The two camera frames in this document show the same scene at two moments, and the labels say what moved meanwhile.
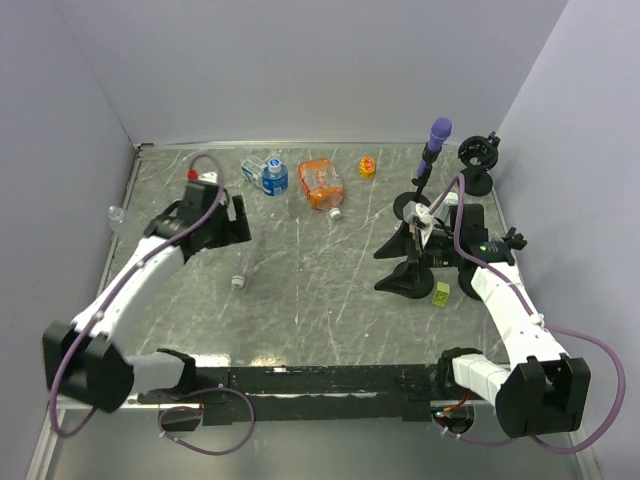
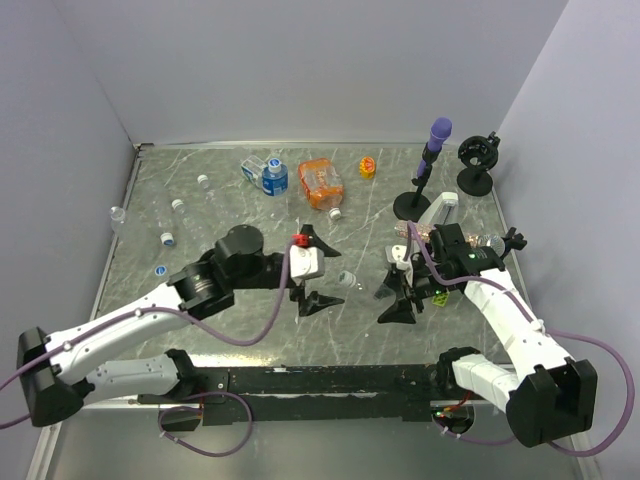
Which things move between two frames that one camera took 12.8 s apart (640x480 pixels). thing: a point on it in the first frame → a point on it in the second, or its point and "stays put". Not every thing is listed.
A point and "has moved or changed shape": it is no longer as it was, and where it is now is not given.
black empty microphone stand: (479, 155) stays put
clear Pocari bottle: (117, 220) stays put
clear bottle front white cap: (238, 281) has moved or changed shape
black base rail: (370, 393) stays put
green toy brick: (441, 295) stays put
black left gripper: (236, 230) → (314, 302)
